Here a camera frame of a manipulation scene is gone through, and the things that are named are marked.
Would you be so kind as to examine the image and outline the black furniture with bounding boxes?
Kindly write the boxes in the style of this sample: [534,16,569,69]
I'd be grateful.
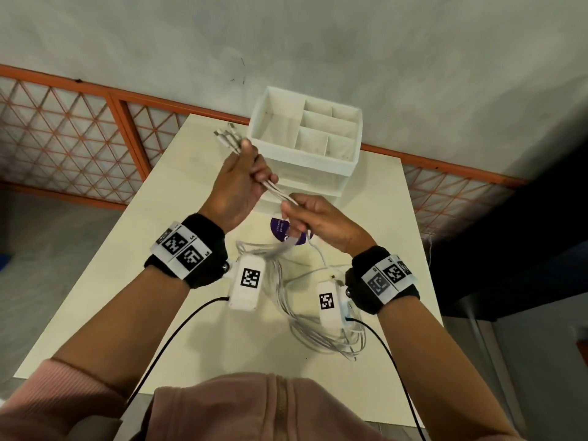
[425,140,588,319]

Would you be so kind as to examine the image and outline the person's left hand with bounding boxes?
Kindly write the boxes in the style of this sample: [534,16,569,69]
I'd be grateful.
[198,138,279,235]

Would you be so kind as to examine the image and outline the white divided organizer box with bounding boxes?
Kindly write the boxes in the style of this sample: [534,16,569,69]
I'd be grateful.
[247,85,364,198]

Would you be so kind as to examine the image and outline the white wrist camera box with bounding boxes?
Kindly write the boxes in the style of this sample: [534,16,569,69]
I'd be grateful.
[316,279,352,330]
[228,254,266,313]

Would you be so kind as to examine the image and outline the orange lattice railing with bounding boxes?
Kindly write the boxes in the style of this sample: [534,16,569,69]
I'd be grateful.
[0,64,529,240]

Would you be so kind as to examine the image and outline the black wristband with marker tags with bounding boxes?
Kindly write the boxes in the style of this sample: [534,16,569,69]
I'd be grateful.
[144,213,229,290]
[345,245,421,315]

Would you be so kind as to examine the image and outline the bundle of white charging cables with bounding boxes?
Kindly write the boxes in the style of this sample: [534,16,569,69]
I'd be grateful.
[213,123,368,363]

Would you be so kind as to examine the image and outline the person's left forearm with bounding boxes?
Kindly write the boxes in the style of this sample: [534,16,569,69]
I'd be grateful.
[46,265,221,407]

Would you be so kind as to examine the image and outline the pink hooded sweatshirt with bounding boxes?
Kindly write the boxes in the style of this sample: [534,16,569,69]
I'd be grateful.
[0,358,384,441]

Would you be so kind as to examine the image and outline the person's right hand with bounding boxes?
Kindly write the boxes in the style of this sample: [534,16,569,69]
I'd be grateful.
[281,194,378,259]

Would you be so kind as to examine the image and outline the person's right forearm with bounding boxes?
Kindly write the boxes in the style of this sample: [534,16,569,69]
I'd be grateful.
[376,296,522,441]

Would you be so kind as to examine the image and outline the thin black cable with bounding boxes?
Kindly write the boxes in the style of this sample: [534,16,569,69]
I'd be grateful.
[125,296,230,406]
[345,317,428,441]

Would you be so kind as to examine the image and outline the purple round sticker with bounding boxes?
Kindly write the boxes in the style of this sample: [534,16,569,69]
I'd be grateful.
[269,217,308,247]

